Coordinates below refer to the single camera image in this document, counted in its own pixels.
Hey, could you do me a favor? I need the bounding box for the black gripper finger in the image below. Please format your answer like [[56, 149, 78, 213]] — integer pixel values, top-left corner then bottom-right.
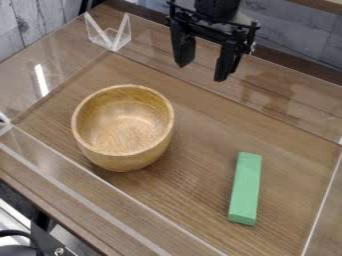
[[169, 20, 196, 68], [213, 41, 243, 82]]

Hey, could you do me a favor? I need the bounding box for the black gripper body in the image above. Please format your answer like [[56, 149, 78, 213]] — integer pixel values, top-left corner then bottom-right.
[[167, 0, 260, 54]]

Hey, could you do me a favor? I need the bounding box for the green rectangular block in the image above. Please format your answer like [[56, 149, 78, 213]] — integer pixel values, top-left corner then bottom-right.
[[227, 152, 261, 226]]

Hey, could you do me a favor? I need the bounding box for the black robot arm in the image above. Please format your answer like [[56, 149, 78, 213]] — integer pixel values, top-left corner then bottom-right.
[[167, 0, 260, 82]]

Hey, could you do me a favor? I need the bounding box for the wooden bowl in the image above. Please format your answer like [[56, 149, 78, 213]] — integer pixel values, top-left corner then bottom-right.
[[70, 84, 175, 172]]

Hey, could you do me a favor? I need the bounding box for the black metal table leg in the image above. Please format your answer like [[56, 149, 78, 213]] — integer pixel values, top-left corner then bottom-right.
[[29, 212, 77, 256]]

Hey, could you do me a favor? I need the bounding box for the clear acrylic corner bracket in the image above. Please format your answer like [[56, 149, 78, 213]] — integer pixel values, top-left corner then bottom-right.
[[84, 12, 130, 52]]

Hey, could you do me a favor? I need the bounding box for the clear acrylic enclosure wall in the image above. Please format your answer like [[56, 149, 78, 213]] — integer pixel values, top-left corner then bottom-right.
[[0, 17, 342, 256]]

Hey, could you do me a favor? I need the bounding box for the black cable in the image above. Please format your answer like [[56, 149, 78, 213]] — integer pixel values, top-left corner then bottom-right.
[[0, 229, 41, 249]]

